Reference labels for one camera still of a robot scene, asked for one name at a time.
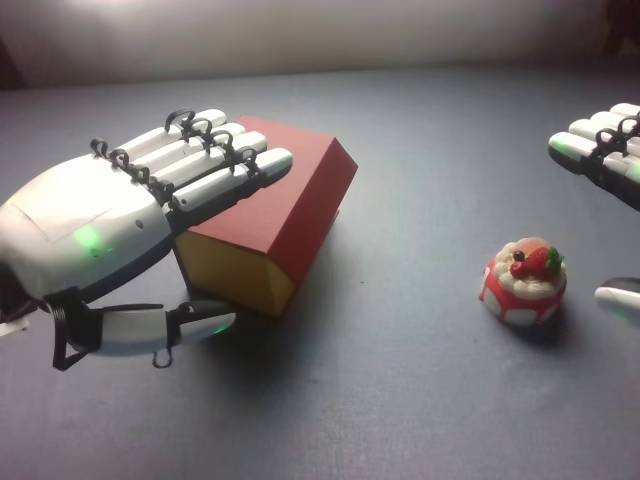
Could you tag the white backdrop panel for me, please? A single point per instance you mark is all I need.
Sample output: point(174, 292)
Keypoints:
point(300, 35)

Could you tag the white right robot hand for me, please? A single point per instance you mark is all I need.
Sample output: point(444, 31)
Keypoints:
point(610, 150)

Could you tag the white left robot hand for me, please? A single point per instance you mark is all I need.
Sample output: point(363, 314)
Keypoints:
point(75, 210)

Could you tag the red box lid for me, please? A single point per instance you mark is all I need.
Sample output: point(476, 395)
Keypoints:
point(280, 200)

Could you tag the toy strawberry cake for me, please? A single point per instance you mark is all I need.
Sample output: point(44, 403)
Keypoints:
point(525, 290)

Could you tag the grey table cloth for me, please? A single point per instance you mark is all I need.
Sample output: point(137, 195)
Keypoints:
point(400, 400)

